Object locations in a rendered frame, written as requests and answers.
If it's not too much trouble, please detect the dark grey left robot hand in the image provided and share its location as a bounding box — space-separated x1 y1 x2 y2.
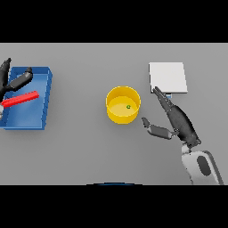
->
0 57 34 103

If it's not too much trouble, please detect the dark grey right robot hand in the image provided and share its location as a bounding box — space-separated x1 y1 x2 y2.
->
141 85 202 149

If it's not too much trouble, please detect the red beaker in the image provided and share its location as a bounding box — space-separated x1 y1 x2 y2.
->
1 90 40 109

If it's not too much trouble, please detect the pale square measuring scale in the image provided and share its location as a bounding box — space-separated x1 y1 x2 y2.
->
148 61 189 100

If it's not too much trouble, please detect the blue tray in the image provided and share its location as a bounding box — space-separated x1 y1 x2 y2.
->
0 66 53 131

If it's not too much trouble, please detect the yellow bowl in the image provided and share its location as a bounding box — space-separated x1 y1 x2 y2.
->
105 85 142 125

